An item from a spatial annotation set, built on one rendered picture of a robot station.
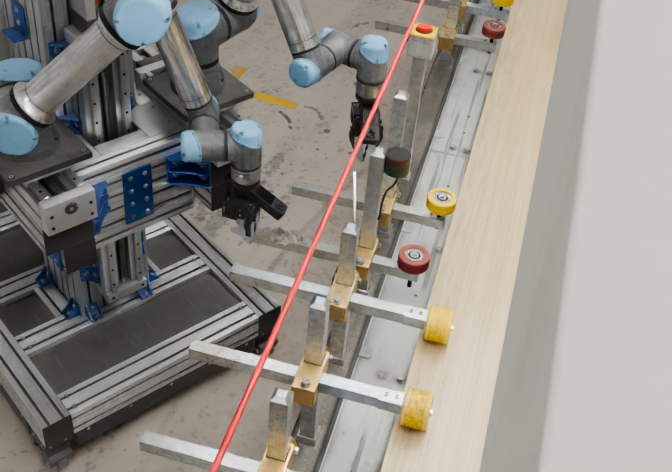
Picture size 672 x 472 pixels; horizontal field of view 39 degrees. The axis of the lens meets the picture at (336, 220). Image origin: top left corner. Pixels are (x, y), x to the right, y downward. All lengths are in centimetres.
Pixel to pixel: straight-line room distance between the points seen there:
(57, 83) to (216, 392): 139
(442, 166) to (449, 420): 129
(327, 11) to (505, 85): 233
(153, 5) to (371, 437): 112
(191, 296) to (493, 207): 114
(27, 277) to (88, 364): 43
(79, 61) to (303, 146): 220
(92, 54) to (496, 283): 108
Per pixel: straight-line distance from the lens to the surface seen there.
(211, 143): 229
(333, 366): 238
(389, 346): 255
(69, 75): 218
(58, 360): 309
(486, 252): 245
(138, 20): 207
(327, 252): 244
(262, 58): 484
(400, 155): 226
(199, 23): 255
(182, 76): 232
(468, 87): 359
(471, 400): 210
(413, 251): 239
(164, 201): 277
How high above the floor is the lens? 250
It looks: 40 degrees down
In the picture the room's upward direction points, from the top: 5 degrees clockwise
